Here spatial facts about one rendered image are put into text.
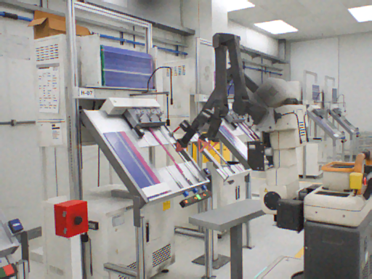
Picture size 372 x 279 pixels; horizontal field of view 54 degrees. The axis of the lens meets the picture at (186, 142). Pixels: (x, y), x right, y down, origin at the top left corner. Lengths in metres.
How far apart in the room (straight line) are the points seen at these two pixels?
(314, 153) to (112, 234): 4.95
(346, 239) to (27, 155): 3.00
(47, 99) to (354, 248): 1.99
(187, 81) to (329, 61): 6.70
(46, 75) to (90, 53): 0.34
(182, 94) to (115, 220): 1.66
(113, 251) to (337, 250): 1.30
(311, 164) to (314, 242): 5.00
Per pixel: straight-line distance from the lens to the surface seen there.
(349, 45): 9.89
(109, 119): 2.43
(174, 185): 2.35
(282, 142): 2.03
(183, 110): 3.61
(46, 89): 2.61
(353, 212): 1.79
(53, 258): 2.82
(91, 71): 2.45
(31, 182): 3.96
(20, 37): 3.95
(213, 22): 5.78
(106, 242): 2.36
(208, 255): 2.80
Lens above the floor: 1.21
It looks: 5 degrees down
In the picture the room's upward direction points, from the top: 1 degrees counter-clockwise
